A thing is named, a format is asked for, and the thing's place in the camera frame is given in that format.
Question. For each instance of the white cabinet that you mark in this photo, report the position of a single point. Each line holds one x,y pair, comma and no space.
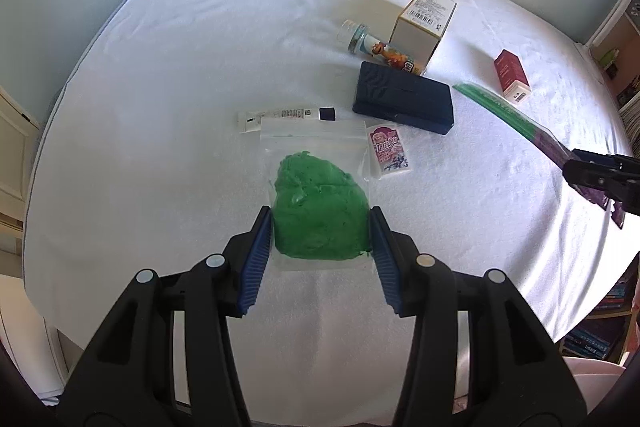
15,147

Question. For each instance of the person's leg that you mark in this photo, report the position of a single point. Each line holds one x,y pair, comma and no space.
590,364

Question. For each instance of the purple candy case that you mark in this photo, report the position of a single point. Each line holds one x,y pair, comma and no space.
390,152

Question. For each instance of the bag of green clay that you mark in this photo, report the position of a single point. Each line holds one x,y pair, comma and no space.
320,207

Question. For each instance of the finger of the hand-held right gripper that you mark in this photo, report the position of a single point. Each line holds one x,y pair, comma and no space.
595,174
610,158

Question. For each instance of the white tube with dark cap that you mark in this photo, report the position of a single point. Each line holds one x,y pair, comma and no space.
280,116

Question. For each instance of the navy blue case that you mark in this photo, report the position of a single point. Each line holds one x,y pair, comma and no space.
400,97

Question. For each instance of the clear bottle with cartoon label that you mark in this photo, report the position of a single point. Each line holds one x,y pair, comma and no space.
365,42

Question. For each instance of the small red box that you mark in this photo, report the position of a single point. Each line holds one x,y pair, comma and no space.
507,69

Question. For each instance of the green and purple plastic wrapper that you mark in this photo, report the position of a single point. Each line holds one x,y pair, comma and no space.
500,107

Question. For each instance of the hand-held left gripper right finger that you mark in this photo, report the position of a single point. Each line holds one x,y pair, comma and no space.
387,267

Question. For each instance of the beige cardboard box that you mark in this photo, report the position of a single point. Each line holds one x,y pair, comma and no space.
415,37

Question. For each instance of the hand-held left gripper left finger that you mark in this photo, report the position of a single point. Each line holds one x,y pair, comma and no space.
255,267

